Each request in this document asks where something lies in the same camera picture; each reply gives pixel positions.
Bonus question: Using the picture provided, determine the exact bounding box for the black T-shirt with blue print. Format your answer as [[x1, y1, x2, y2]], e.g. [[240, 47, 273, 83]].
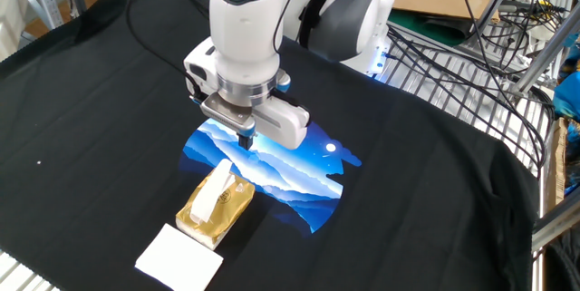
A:
[[0, 0, 541, 291]]

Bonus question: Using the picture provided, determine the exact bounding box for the black velcro strap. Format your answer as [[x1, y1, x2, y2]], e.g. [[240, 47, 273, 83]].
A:
[[298, 0, 341, 50]]

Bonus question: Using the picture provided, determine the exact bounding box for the brown cardboard piece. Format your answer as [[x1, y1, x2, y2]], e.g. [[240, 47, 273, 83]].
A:
[[546, 117, 570, 213]]

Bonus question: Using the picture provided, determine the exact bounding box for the folded square white napkin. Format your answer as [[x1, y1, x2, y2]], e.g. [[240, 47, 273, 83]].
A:
[[134, 222, 225, 291]]

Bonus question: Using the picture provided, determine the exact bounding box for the gold tissue pack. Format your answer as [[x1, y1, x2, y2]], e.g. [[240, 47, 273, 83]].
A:
[[175, 168, 256, 251]]

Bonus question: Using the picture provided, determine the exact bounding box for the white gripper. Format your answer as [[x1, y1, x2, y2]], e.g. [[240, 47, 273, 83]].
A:
[[183, 36, 312, 151]]

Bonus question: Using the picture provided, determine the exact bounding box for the black cable tangle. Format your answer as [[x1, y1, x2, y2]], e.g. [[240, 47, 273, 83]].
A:
[[493, 0, 567, 73]]

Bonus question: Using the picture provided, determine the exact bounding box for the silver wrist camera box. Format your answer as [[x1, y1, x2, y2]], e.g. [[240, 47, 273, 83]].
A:
[[198, 92, 257, 139]]

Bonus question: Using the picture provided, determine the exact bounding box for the white tissue sheet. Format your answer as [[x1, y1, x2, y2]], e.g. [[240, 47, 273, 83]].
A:
[[189, 158, 237, 225]]

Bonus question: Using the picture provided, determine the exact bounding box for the aluminium frame bar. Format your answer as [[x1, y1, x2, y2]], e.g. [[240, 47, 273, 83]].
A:
[[530, 199, 580, 252]]

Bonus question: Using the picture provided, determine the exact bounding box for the black camera cable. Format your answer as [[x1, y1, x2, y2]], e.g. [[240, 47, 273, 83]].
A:
[[124, 0, 205, 104]]

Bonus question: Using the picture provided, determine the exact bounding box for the blue plastic bag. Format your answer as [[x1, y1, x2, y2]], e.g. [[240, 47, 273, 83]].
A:
[[552, 32, 580, 123]]

